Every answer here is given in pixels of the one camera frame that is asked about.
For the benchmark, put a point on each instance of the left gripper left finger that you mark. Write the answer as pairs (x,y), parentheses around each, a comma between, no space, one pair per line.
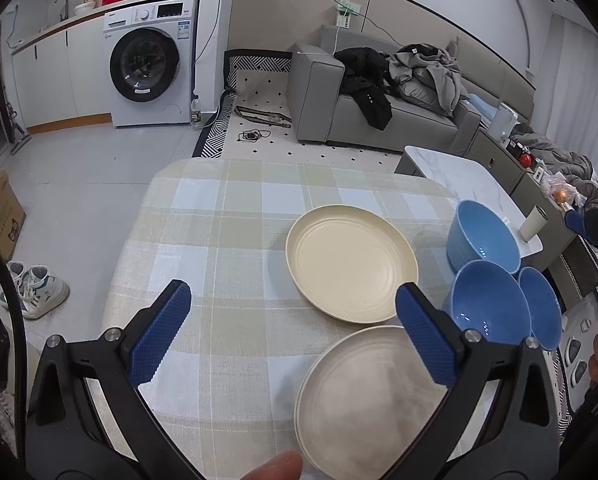
(87,418)

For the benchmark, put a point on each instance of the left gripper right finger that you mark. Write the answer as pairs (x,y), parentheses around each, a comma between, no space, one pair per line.
(519,436)

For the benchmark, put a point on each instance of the small blue bowl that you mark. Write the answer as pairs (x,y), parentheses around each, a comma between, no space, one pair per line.
(544,308)

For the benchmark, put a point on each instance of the large blue bowl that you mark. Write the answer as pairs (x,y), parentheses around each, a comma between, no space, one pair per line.
(486,298)

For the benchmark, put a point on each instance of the ribbed blue bowl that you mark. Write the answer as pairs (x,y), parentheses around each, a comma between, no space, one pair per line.
(477,233)

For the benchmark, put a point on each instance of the large cream plate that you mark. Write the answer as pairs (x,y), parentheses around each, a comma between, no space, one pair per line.
(380,397)

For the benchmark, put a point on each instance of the yellowish cream plate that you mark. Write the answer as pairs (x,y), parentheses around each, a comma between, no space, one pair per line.
(348,263)

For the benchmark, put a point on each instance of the small cream plate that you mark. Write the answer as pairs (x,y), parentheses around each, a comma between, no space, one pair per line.
(312,423)

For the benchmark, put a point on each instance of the person's left hand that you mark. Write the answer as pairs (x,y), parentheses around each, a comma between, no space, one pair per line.
(285,466)

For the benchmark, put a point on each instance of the cream tumbler cup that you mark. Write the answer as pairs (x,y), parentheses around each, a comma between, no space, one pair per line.
(533,224)

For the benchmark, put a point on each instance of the white marble coffee table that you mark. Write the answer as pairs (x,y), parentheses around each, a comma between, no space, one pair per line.
(468,180)

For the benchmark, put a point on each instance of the white sneaker right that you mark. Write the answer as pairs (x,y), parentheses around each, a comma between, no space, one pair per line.
(42,292)

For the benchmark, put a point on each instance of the white sneaker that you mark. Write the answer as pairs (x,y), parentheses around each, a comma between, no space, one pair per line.
(42,292)
(17,271)

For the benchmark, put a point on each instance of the white sneaker left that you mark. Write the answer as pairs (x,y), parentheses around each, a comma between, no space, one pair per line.
(17,271)

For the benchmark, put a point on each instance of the cardboard box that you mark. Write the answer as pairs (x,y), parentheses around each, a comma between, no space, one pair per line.
(12,217)

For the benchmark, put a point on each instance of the grey clothes pile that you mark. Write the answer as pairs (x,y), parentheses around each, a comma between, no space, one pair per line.
(428,77)

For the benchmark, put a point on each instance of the black jacket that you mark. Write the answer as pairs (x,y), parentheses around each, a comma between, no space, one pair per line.
(364,81)

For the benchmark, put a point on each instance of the grey sofa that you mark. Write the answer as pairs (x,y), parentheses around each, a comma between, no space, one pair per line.
(320,114)

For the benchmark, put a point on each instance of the plastic water bottle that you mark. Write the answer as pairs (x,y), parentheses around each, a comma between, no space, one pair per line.
(195,111)

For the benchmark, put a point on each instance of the white kitchen cabinet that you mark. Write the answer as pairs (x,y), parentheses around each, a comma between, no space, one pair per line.
(61,80)

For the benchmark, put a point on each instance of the dotted floor rug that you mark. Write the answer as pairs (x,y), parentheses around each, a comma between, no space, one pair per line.
(253,120)

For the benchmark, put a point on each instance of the white washing machine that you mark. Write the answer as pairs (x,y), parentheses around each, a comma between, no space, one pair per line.
(150,50)

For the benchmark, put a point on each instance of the black kitchen faucet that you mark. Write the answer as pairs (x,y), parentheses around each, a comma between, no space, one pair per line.
(63,9)

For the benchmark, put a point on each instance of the wall power socket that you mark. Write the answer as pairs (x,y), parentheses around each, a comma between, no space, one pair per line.
(346,10)

